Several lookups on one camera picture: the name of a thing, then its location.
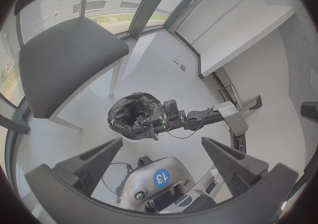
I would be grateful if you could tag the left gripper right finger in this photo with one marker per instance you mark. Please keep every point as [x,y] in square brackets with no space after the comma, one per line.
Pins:
[233,168]

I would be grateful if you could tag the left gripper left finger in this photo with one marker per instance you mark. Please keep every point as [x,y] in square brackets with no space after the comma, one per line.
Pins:
[92,165]

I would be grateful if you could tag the white trash bin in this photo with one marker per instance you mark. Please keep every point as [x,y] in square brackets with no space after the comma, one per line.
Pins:
[134,138]

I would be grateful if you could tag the black metal frame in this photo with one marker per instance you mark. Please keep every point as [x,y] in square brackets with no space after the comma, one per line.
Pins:
[227,91]

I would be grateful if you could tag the white chair with grey seat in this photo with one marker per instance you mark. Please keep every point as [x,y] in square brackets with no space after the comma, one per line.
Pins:
[67,64]

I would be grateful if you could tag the window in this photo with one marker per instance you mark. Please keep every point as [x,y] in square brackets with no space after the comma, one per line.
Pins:
[146,6]

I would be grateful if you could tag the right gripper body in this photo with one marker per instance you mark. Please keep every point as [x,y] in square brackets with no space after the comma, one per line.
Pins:
[157,132]

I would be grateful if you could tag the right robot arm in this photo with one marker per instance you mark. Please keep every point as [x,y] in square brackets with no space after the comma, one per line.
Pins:
[231,116]

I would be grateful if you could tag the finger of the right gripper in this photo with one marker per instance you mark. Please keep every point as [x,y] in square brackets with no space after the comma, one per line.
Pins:
[144,135]

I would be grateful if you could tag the black plastic bag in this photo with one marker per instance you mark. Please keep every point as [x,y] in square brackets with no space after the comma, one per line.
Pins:
[134,116]

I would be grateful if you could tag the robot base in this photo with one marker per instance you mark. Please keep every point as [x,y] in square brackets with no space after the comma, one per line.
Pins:
[149,170]

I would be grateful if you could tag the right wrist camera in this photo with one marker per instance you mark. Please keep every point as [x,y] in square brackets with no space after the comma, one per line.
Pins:
[157,120]

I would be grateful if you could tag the white desk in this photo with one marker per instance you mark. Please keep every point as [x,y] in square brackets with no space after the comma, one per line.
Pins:
[248,31]

